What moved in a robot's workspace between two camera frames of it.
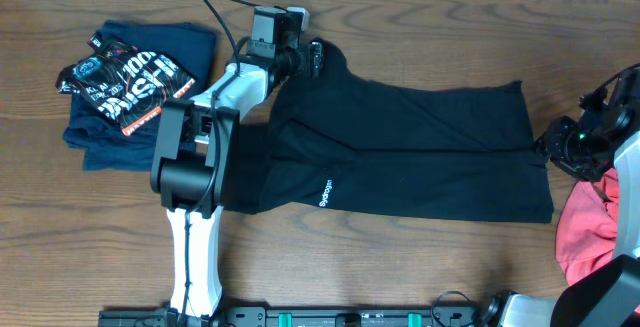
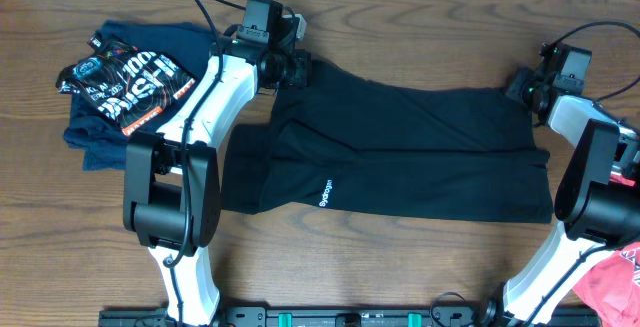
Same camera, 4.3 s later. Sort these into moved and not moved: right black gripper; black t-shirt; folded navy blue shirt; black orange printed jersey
Moved: right black gripper
Not moved: folded navy blue shirt; black t-shirt; black orange printed jersey
